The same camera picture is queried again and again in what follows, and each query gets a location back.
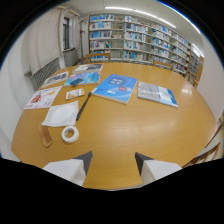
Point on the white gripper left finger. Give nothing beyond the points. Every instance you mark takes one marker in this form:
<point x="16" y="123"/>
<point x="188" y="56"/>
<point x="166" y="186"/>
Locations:
<point x="68" y="169"/>

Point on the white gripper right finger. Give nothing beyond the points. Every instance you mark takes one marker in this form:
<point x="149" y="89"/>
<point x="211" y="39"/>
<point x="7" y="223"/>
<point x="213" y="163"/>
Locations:
<point x="156" y="168"/>

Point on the white tape roll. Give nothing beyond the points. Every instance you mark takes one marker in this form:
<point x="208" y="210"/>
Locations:
<point x="70" y="134"/>

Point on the brown wooden curved piece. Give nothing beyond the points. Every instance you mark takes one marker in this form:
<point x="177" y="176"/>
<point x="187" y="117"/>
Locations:
<point x="45" y="136"/>

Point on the wooden chair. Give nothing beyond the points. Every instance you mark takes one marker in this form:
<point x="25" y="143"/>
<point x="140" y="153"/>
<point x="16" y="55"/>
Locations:
<point x="97" y="57"/>
<point x="209" y="146"/>
<point x="163" y="65"/>

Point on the black pen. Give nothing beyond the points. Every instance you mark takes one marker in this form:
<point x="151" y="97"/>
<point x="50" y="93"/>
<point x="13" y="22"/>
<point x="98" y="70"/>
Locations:
<point x="83" y="106"/>

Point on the grey and blue booklet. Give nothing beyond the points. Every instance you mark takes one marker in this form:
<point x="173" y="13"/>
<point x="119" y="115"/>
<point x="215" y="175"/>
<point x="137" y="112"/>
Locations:
<point x="157" y="94"/>

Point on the small snack packet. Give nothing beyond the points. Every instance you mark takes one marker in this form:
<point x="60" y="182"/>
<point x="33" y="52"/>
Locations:
<point x="75" y="93"/>

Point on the red and white leaflet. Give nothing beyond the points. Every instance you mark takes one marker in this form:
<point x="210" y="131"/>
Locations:
<point x="42" y="97"/>

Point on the dark blue small object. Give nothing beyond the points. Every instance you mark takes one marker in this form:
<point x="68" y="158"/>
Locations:
<point x="76" y="81"/>

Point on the large blue book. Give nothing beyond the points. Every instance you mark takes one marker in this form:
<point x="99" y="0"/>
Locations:
<point x="115" y="87"/>

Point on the grey printed leaflet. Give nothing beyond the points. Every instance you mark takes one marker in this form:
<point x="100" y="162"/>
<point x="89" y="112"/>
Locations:
<point x="55" y="79"/>

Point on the light blue magazine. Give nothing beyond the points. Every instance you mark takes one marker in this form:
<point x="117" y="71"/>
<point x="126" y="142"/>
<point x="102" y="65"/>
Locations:
<point x="83" y="79"/>

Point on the dark cover book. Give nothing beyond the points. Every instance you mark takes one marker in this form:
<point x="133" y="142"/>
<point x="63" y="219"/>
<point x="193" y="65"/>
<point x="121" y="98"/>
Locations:
<point x="88" y="68"/>

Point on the library bookshelf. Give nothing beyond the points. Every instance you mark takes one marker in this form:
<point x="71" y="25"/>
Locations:
<point x="140" y="41"/>

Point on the white curtain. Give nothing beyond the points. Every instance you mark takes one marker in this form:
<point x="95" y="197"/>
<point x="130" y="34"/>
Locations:
<point x="45" y="38"/>

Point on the window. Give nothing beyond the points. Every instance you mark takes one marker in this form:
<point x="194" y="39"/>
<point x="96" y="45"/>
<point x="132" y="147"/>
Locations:
<point x="66" y="33"/>

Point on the ceiling fluorescent light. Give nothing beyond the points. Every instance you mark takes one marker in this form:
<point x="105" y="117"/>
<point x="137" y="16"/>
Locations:
<point x="140" y="13"/>

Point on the wall radiator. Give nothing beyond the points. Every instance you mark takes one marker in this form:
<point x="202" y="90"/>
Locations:
<point x="45" y="74"/>

